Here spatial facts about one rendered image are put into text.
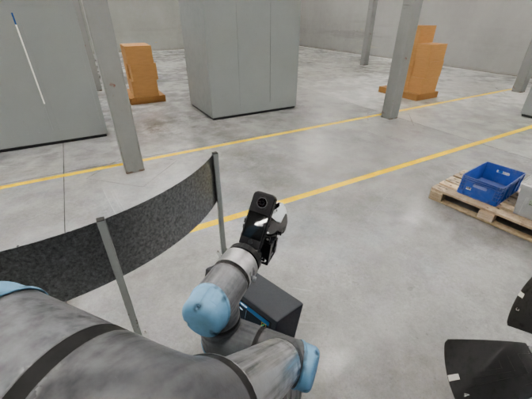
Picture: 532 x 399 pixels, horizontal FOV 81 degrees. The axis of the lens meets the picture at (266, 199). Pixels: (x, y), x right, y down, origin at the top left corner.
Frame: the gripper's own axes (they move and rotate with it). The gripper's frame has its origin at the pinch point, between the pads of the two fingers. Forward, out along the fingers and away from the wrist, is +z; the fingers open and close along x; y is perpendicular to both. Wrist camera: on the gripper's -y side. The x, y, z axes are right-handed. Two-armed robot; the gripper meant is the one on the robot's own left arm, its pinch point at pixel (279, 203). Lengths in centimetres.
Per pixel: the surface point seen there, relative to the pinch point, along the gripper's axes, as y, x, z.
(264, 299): 20.7, 3.7, -11.9
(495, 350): 32, 65, 12
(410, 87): 113, 56, 824
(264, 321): 21.7, 6.0, -16.9
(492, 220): 121, 150, 267
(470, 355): 38, 61, 12
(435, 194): 125, 99, 297
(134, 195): 178, -223, 173
